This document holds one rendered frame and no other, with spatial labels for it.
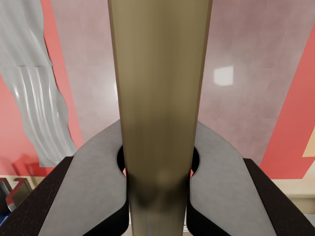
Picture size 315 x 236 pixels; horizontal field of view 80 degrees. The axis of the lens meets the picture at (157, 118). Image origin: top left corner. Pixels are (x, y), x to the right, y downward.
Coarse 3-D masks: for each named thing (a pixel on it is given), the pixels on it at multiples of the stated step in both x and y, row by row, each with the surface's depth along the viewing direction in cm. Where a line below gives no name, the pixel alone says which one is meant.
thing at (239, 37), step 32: (64, 0) 21; (96, 0) 21; (224, 0) 21; (256, 0) 21; (288, 0) 21; (64, 32) 23; (96, 32) 23; (224, 32) 22; (256, 32) 22; (288, 32) 22; (64, 64) 24; (96, 64) 24; (224, 64) 24; (256, 64) 24; (288, 64) 24
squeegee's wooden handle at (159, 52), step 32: (128, 0) 5; (160, 0) 5; (192, 0) 5; (128, 32) 5; (160, 32) 5; (192, 32) 5; (128, 64) 6; (160, 64) 6; (192, 64) 6; (128, 96) 6; (160, 96) 6; (192, 96) 6; (128, 128) 7; (160, 128) 7; (192, 128) 7; (128, 160) 8; (160, 160) 8; (128, 192) 9; (160, 192) 9; (160, 224) 10
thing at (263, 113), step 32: (0, 96) 27; (64, 96) 27; (96, 96) 27; (224, 96) 27; (256, 96) 27; (288, 96) 27; (0, 128) 30; (96, 128) 29; (224, 128) 29; (256, 128) 29; (288, 128) 29; (0, 160) 33; (32, 160) 33; (256, 160) 32; (288, 160) 32
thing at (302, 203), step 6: (294, 198) 37; (300, 198) 37; (306, 198) 37; (312, 198) 37; (294, 204) 36; (300, 204) 36; (306, 204) 36; (312, 204) 36; (186, 210) 35; (300, 210) 35; (306, 210) 35; (312, 210) 35; (306, 216) 34; (312, 216) 34; (312, 222) 35
